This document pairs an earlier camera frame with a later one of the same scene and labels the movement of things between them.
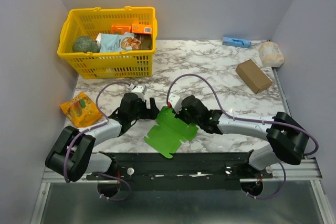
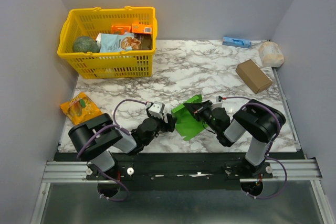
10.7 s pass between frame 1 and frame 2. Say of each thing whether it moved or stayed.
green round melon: stayed
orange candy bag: stayed
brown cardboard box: stayed
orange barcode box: stayed
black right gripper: moved
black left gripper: moved
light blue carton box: stayed
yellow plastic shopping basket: stayed
